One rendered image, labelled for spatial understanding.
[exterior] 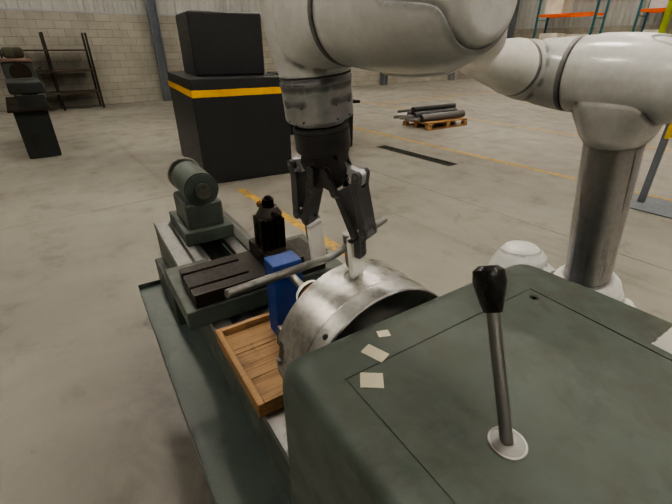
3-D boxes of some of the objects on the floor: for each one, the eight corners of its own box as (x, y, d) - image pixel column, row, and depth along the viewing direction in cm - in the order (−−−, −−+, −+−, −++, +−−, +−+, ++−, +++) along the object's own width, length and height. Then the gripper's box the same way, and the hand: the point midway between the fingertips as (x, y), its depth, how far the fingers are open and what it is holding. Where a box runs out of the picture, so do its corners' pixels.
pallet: (439, 119, 949) (440, 113, 942) (468, 125, 885) (469, 118, 878) (401, 124, 888) (401, 118, 882) (428, 130, 825) (429, 123, 818)
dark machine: (293, 172, 553) (285, 11, 463) (206, 185, 502) (177, 6, 411) (253, 147, 694) (241, 19, 603) (181, 155, 642) (156, 16, 552)
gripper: (250, 122, 55) (278, 259, 67) (364, 136, 43) (374, 300, 55) (288, 109, 60) (309, 240, 72) (401, 119, 48) (403, 274, 60)
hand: (336, 252), depth 62 cm, fingers open, 7 cm apart
